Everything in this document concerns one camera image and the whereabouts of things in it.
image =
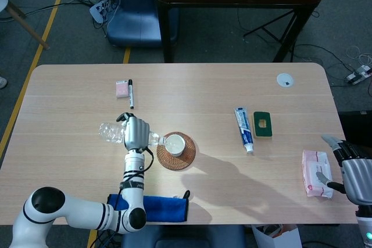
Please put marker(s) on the black tripod legs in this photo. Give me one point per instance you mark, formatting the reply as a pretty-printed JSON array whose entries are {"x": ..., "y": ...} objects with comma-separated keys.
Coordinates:
[{"x": 267, "y": 28}]

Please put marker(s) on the white chair with wooden legs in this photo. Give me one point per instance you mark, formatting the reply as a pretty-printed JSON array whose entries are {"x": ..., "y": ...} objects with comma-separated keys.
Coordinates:
[{"x": 26, "y": 24}]

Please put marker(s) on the white shoe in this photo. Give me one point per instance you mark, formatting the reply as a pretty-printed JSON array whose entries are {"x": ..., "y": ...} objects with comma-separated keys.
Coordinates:
[{"x": 2, "y": 82}]

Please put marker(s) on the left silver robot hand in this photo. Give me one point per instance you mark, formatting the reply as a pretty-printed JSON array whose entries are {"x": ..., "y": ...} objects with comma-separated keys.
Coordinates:
[{"x": 136, "y": 134}]

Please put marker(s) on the blue white toothpaste tube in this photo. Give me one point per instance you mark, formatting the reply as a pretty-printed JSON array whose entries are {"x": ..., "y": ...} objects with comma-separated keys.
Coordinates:
[{"x": 244, "y": 130}]

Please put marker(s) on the round woven rattan coaster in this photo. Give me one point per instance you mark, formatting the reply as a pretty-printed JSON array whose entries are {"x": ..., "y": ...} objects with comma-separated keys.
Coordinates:
[{"x": 189, "y": 158}]

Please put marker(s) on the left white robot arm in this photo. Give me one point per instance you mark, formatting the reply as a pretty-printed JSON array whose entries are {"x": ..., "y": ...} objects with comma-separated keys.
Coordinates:
[{"x": 87, "y": 210}]

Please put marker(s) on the blue microfiber towel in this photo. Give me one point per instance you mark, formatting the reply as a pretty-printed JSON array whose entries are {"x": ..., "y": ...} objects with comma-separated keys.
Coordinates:
[{"x": 168, "y": 207}]

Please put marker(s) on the green yellow scouring sponge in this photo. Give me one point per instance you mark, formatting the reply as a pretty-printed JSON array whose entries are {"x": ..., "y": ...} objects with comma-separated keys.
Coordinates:
[{"x": 257, "y": 127}]

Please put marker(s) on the white paper bag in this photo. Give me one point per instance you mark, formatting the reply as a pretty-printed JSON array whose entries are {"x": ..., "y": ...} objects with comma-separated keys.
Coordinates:
[{"x": 279, "y": 237}]

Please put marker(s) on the pink white eraser block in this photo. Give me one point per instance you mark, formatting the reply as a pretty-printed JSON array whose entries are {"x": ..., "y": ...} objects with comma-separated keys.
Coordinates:
[{"x": 121, "y": 89}]

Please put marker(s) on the pink wet wipes pack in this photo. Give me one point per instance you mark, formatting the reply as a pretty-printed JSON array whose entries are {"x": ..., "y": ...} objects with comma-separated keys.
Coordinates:
[{"x": 311, "y": 166}]

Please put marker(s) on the transparent plastic water bottle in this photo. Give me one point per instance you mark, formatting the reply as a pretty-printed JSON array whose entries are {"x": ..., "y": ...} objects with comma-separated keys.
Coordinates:
[{"x": 112, "y": 133}]

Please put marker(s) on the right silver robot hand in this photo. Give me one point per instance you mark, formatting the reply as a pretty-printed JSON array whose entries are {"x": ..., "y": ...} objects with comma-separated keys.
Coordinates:
[{"x": 357, "y": 175}]

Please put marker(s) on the grey power strip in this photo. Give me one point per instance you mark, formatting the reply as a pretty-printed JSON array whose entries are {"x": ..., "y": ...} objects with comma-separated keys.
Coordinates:
[{"x": 359, "y": 74}]

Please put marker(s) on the white power strip with plugs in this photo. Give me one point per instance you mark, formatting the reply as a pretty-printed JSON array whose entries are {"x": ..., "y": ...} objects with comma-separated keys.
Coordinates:
[{"x": 97, "y": 11}]

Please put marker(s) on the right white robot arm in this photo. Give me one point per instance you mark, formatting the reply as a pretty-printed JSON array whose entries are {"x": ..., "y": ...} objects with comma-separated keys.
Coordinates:
[{"x": 365, "y": 224}]

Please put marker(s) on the black box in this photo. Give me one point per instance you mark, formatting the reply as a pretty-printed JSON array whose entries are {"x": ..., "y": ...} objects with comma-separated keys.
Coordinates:
[{"x": 357, "y": 126}]

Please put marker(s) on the white paper cup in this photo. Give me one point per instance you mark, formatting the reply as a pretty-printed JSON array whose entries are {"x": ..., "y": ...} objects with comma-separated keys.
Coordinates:
[{"x": 175, "y": 145}]

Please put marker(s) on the black white marker pen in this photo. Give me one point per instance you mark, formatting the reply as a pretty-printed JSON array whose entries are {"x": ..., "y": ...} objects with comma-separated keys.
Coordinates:
[{"x": 131, "y": 94}]

